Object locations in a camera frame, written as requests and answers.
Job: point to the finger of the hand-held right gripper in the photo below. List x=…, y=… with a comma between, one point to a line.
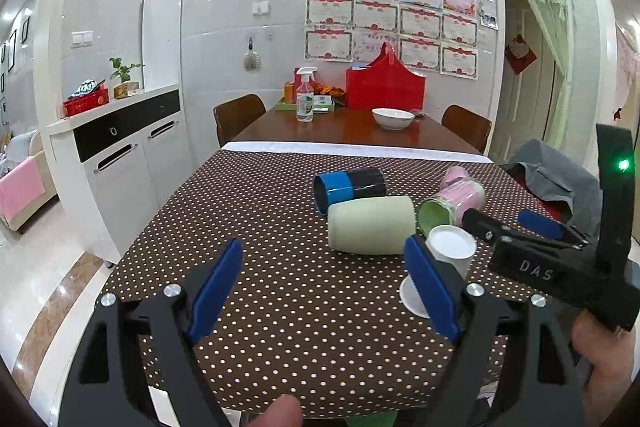
x=482, y=227
x=540, y=222

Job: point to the brown polka dot tablecloth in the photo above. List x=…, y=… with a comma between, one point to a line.
x=300, y=307

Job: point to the grey jacket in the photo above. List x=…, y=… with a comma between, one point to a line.
x=555, y=172

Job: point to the clear spray bottle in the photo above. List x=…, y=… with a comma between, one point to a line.
x=305, y=104

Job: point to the red door decoration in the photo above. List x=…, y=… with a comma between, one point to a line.
x=520, y=54

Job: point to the white paper cup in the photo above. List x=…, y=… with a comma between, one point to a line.
x=452, y=247

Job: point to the white cabinet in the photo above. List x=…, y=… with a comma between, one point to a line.
x=125, y=167

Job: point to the red box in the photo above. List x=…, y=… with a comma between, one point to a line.
x=85, y=104

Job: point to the pink blanket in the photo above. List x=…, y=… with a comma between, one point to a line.
x=20, y=189

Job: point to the small wall photo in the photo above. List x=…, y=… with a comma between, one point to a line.
x=488, y=22

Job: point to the person's left hand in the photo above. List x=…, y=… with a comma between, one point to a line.
x=277, y=413

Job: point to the red bag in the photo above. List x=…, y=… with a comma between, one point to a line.
x=385, y=89

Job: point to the pale green cup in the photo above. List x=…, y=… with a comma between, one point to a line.
x=370, y=224

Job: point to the orange snack packet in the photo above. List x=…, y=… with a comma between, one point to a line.
x=332, y=93

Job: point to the orange can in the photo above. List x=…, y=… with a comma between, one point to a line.
x=289, y=92

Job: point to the green and pink cup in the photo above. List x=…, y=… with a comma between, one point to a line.
x=457, y=202

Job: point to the green tray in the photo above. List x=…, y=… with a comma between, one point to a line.
x=285, y=107

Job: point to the wooden door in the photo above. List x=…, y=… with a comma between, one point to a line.
x=520, y=107

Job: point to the wall of certificates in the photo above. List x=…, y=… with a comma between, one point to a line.
x=375, y=14

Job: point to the blue and black cup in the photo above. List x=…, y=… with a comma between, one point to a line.
x=350, y=187

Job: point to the black picture frame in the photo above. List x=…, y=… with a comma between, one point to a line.
x=12, y=51
x=25, y=30

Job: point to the beige sofa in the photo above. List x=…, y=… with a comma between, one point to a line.
x=35, y=147

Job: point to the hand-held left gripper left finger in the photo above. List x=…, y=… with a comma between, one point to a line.
x=215, y=294

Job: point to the hanging white brush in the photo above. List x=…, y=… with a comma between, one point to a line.
x=251, y=59

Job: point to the brown chair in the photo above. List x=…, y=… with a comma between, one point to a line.
x=239, y=114
x=467, y=124

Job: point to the person's right hand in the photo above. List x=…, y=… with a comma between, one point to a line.
x=600, y=347

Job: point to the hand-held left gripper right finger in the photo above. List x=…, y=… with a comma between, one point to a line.
x=432, y=292

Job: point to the white light switch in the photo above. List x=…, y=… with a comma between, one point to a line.
x=82, y=39
x=261, y=9

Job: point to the white table cloth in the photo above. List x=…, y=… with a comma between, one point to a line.
x=350, y=152

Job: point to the white bowl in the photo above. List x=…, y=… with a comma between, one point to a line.
x=392, y=118

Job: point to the potted green plant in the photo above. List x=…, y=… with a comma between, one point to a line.
x=124, y=74

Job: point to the green door curtain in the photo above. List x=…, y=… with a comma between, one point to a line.
x=555, y=32

